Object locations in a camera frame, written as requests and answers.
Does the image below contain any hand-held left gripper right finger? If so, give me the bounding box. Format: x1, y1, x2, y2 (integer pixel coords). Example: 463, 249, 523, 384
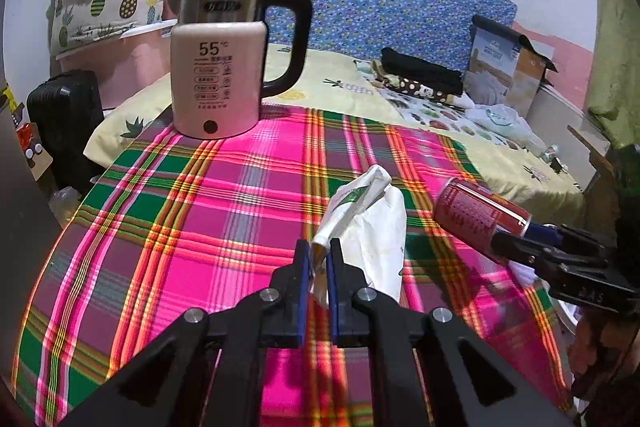
327, 238, 576, 427

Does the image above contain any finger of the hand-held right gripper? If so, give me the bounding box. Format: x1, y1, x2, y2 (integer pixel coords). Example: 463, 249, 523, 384
490, 229, 568, 279
522, 221, 620, 259

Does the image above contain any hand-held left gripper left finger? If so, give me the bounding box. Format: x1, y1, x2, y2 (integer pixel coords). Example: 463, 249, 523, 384
57, 238, 312, 427

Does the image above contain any red drink can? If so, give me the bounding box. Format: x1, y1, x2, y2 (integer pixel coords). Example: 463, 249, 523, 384
432, 177, 532, 266

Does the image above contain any white paper wrapper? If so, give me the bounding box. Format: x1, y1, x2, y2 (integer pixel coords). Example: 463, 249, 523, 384
310, 165, 409, 306

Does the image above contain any person's right hand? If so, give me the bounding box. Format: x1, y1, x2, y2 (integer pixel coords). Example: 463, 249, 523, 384
570, 307, 628, 403

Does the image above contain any wooden table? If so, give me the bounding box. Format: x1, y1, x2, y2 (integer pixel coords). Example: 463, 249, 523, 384
567, 124, 622, 194

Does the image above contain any white plastic bag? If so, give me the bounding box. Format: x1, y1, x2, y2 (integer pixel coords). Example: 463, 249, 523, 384
467, 103, 544, 153

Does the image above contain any pink green plaid tablecloth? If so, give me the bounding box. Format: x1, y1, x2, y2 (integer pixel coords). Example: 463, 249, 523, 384
12, 104, 576, 427

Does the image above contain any brown cardboard box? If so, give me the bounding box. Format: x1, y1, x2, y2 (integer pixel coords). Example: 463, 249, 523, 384
505, 34, 562, 118

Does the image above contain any brown polka dot cloth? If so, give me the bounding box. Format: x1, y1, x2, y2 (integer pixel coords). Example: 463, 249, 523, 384
371, 61, 474, 110

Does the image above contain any black folded cloth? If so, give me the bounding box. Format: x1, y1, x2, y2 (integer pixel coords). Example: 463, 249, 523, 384
381, 48, 464, 96

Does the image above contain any green cloth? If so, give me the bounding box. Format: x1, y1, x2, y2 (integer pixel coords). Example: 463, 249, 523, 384
587, 0, 640, 134

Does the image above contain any yellow pineapple bedsheet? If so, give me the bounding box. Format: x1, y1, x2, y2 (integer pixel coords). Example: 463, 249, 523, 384
82, 42, 587, 214

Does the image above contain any pink electric kettle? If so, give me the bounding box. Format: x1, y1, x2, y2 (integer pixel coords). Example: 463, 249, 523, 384
170, 0, 314, 140

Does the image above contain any pink storage box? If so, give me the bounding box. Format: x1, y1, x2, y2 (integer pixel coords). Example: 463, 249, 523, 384
55, 19, 177, 108

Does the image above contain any dark grey panel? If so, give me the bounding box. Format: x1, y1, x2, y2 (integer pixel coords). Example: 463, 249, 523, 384
0, 104, 67, 360

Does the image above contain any black suitcase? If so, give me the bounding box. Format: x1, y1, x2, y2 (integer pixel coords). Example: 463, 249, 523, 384
26, 69, 106, 198

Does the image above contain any red white package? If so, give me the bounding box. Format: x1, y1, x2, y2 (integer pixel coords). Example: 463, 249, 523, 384
14, 117, 52, 174

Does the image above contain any pineapple print bedding pile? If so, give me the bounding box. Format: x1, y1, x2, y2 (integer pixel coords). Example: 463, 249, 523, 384
46, 0, 191, 58

